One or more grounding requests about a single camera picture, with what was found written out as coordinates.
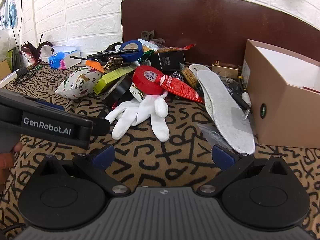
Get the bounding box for brown patterned key strap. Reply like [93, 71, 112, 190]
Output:
[101, 41, 125, 73]

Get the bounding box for white fabric glove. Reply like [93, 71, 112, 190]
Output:
[104, 91, 171, 142]

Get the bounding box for blue wall sticker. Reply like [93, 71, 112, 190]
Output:
[0, 0, 18, 31]

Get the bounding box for white insole with dots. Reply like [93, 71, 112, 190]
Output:
[189, 64, 213, 77]

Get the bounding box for biscuit packet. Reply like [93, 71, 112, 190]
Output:
[180, 65, 201, 92]

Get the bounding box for black power adapter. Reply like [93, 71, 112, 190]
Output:
[150, 51, 186, 71]

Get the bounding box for black wall cable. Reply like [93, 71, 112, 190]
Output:
[9, 0, 24, 48]

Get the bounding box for green carton box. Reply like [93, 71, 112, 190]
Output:
[93, 66, 137, 96]

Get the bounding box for black charger with cables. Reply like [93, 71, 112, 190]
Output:
[13, 66, 38, 86]

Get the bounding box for letter print blanket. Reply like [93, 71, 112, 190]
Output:
[0, 61, 320, 240]

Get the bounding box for white plastic bag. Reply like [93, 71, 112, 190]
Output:
[0, 29, 11, 61]

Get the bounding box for brown wooden headboard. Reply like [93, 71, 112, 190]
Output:
[121, 0, 320, 68]

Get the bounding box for clear plastic bag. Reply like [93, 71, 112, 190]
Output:
[197, 122, 233, 151]

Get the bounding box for red orange snack packet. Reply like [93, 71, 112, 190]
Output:
[154, 43, 196, 54]

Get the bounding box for white printed card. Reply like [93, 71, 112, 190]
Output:
[129, 84, 147, 103]

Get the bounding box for blue tape roll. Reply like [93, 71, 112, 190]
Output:
[119, 39, 145, 62]

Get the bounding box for red tube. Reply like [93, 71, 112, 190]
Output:
[160, 75, 204, 104]

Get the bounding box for large white felt insole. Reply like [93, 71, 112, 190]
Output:
[196, 69, 256, 155]

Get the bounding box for dark red feather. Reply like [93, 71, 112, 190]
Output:
[20, 41, 54, 67]

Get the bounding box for small wooden box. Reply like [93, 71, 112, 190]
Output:
[212, 61, 239, 79]

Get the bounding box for blue printed tissue pack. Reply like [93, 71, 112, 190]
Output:
[48, 45, 82, 70]

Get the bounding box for brown wooden ornament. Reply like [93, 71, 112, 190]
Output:
[141, 30, 156, 41]

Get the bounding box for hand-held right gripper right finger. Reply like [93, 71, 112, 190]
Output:
[197, 144, 292, 197]

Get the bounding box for black tape roll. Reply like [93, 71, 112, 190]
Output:
[101, 74, 133, 108]

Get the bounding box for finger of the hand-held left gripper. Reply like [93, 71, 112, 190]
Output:
[35, 99, 66, 112]
[91, 118, 111, 137]

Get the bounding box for black marker pen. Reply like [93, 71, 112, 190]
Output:
[87, 48, 139, 59]

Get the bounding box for green foil packet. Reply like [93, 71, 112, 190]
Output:
[137, 39, 160, 64]

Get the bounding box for brown cardboard box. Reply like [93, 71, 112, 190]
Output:
[241, 39, 320, 149]

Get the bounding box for person's left hand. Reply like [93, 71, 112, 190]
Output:
[0, 141, 23, 186]

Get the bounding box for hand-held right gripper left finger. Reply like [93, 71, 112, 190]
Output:
[32, 144, 132, 197]

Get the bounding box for black rod with metal hook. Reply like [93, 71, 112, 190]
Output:
[229, 82, 252, 112]

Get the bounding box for white printed fabric pouch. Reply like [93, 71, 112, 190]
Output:
[55, 67, 103, 99]

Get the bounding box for red tape roll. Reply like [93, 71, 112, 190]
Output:
[132, 65, 167, 96]

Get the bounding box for steel wool scrubber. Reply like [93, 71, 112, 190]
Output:
[171, 71, 187, 83]

